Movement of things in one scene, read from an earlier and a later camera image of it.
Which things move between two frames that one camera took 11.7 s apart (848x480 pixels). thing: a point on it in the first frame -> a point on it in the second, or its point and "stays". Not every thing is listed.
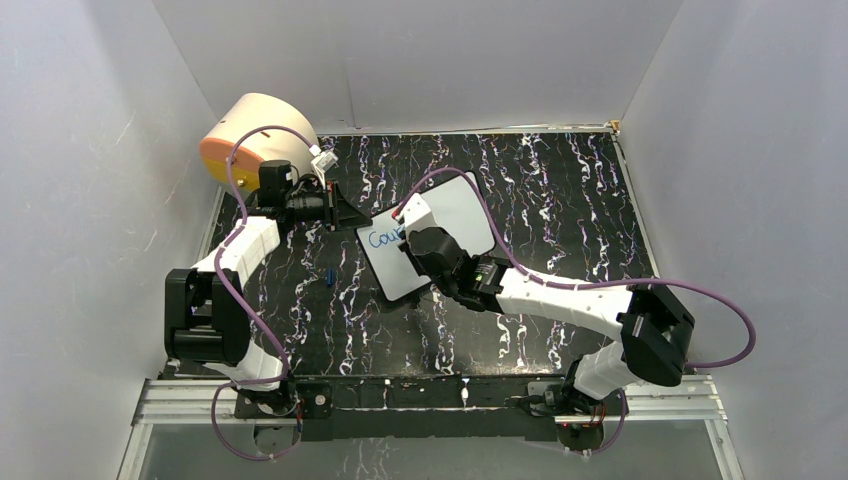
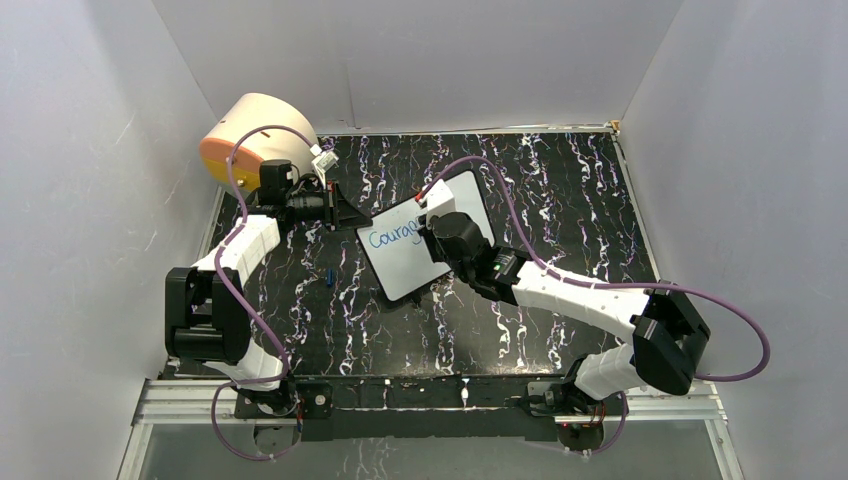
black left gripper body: [316, 207] stays
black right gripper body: [446, 286] -> [435, 250]
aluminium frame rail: [189, 402] stays
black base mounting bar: [409, 408] stays
